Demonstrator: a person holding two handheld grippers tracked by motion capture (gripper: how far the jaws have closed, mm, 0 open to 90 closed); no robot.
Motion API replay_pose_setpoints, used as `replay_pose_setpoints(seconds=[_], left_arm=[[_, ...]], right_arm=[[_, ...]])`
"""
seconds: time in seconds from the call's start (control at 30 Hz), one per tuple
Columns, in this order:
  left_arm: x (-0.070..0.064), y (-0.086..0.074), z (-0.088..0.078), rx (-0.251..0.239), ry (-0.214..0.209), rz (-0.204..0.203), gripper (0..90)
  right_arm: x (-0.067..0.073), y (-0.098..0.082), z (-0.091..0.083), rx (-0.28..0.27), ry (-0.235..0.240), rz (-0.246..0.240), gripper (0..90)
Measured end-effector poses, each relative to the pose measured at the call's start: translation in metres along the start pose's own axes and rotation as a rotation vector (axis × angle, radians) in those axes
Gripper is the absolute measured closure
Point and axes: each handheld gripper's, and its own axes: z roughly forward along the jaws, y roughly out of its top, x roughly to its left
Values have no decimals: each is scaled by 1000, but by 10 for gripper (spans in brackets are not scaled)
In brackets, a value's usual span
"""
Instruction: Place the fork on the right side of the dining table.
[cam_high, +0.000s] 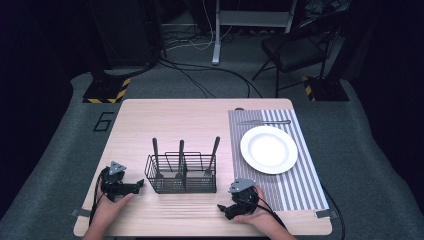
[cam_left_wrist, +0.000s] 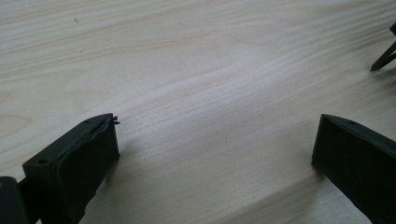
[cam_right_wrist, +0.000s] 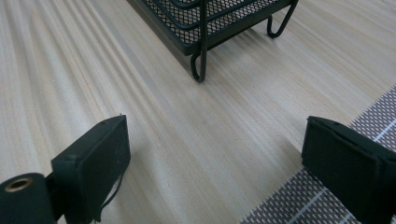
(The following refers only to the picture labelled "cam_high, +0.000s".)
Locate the grey tape strip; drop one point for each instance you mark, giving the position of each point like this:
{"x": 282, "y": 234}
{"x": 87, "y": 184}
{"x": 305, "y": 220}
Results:
{"x": 80, "y": 213}
{"x": 326, "y": 214}

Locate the black yellow-striped stand base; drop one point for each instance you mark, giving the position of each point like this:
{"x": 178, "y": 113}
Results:
{"x": 105, "y": 90}
{"x": 328, "y": 89}

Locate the white round plate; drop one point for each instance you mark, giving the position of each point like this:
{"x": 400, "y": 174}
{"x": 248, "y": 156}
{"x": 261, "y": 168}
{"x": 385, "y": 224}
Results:
{"x": 268, "y": 150}

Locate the white metal stand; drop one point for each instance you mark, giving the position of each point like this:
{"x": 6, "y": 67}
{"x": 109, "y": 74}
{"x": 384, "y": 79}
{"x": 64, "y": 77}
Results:
{"x": 217, "y": 40}

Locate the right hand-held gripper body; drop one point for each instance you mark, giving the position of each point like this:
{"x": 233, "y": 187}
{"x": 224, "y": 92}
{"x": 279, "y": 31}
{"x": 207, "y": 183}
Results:
{"x": 245, "y": 197}

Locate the silver table knife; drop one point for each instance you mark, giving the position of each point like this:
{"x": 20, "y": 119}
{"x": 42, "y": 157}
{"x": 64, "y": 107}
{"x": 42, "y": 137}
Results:
{"x": 263, "y": 122}

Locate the black equipment cabinet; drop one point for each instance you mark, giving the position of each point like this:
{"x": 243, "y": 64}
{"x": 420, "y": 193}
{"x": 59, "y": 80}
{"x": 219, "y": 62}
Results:
{"x": 126, "y": 30}

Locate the person's right hand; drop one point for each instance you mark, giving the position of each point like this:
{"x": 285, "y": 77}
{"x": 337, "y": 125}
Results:
{"x": 258, "y": 216}

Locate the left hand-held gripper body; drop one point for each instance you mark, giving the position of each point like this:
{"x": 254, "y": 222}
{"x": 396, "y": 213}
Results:
{"x": 112, "y": 184}

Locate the person's left hand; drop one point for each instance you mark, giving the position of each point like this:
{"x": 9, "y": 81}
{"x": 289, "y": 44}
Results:
{"x": 108, "y": 210}

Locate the grey striped placemat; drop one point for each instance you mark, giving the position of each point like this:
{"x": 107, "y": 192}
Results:
{"x": 300, "y": 186}

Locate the black folding chair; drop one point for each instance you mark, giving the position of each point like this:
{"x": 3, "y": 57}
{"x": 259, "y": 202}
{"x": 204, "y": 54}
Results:
{"x": 293, "y": 50}

